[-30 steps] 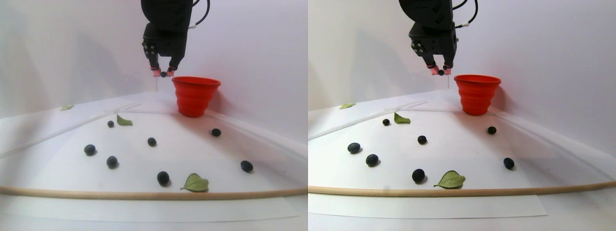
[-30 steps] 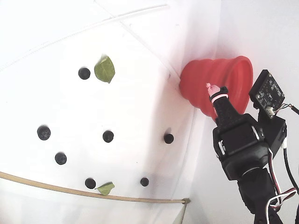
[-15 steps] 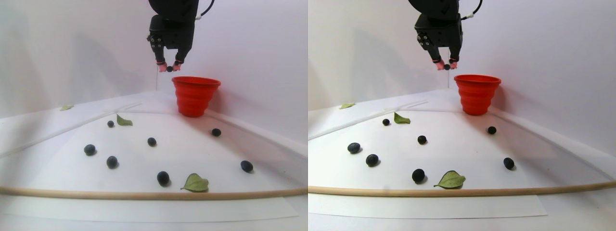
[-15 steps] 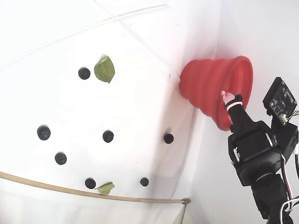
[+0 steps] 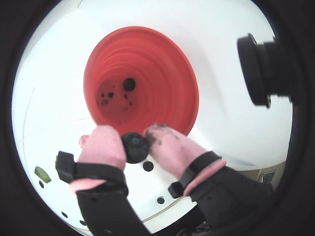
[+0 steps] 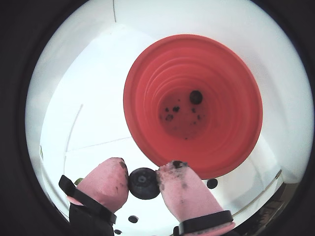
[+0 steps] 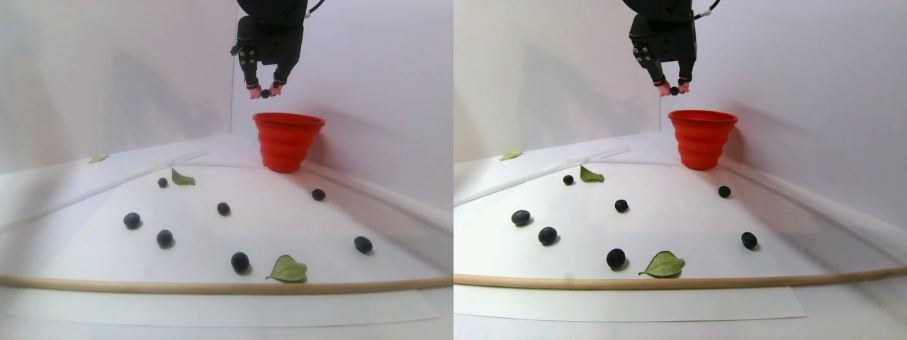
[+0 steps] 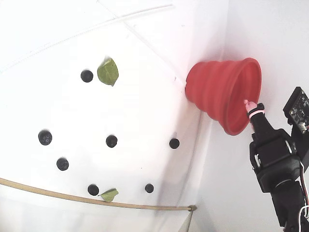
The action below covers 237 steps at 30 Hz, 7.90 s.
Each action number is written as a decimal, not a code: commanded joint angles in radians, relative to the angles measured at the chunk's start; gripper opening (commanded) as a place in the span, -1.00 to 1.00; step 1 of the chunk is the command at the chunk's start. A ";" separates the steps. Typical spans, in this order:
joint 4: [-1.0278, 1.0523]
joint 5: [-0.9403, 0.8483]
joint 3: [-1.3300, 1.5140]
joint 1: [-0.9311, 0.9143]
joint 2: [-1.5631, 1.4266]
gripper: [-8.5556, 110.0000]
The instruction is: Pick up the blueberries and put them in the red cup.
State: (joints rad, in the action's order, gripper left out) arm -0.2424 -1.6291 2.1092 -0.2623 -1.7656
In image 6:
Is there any thin wooden stick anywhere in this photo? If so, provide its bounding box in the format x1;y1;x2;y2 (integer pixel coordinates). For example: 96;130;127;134
230;169;283;218

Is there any small blueberry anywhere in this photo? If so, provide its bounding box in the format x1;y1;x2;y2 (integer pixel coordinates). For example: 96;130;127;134
128;167;160;200

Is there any red ribbed collapsible cup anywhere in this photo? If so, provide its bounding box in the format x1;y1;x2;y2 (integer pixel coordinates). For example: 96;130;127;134
123;34;263;180

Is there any white paper sheet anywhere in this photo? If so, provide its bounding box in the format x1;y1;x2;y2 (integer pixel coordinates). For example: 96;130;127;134
41;136;283;236

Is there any pink padded gripper finger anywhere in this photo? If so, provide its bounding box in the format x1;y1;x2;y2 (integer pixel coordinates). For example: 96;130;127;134
58;157;130;236
156;160;236;236

